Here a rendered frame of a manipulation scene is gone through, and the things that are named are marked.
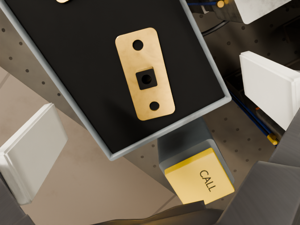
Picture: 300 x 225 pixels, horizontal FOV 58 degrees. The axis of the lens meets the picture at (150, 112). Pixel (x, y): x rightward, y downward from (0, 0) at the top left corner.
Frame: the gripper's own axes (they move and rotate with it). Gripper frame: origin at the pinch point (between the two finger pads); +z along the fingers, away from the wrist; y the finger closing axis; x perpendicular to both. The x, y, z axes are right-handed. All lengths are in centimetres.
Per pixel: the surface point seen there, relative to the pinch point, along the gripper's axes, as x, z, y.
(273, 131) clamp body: -17.6, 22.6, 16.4
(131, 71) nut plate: 0.7, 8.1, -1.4
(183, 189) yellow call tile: -13.8, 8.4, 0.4
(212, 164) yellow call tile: -11.4, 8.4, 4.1
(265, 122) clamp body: -17.3, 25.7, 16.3
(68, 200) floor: -93, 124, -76
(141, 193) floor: -100, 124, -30
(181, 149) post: -10.2, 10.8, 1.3
